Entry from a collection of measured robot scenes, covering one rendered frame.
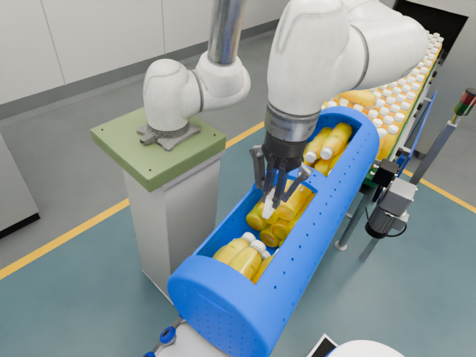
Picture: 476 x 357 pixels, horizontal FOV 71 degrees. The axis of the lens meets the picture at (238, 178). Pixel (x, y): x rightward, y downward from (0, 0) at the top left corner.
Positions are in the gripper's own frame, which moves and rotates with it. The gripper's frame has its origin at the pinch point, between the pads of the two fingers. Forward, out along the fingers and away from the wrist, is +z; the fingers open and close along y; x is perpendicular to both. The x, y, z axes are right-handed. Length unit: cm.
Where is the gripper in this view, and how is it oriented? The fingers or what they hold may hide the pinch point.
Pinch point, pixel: (270, 204)
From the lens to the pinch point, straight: 73.4
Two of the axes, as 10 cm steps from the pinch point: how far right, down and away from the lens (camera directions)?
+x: 5.4, -5.6, 6.3
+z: -0.9, 7.1, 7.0
